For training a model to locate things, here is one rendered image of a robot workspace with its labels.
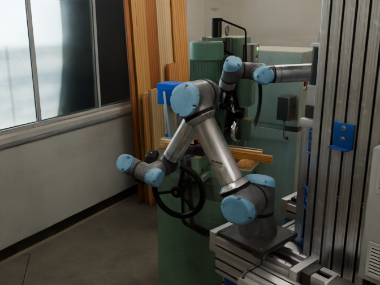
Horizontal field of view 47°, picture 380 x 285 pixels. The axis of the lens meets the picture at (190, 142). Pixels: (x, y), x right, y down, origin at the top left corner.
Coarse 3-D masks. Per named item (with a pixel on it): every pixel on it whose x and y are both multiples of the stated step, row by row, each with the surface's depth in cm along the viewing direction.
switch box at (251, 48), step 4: (244, 44) 244; (248, 44) 243; (252, 44) 242; (256, 44) 245; (244, 48) 244; (248, 48) 243; (252, 48) 242; (256, 48) 245; (244, 52) 245; (248, 52) 244; (252, 52) 243; (244, 56) 245; (248, 56) 244; (252, 56) 243; (244, 60) 246; (248, 60) 245; (252, 60) 244; (256, 60) 248
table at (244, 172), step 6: (162, 150) 247; (258, 162) 227; (210, 168) 223; (252, 168) 218; (258, 168) 227; (174, 174) 222; (186, 174) 219; (204, 174) 218; (210, 174) 224; (246, 174) 215; (192, 180) 218; (204, 180) 217
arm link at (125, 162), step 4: (120, 156) 177; (124, 156) 176; (128, 156) 176; (120, 160) 177; (124, 160) 176; (128, 160) 175; (132, 160) 176; (136, 160) 178; (116, 164) 177; (120, 164) 176; (124, 164) 175; (128, 164) 175; (132, 164) 176; (120, 168) 176; (124, 168) 175; (128, 168) 175; (132, 168) 176; (124, 172) 177; (128, 172) 177; (132, 176) 178
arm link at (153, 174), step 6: (138, 162) 177; (144, 162) 178; (156, 162) 179; (162, 162) 181; (138, 168) 175; (144, 168) 174; (150, 168) 174; (156, 168) 174; (162, 168) 179; (132, 174) 176; (138, 174) 175; (144, 174) 173; (150, 174) 172; (156, 174) 172; (162, 174) 175; (144, 180) 174; (150, 180) 172; (156, 180) 172; (162, 180) 176; (156, 186) 174
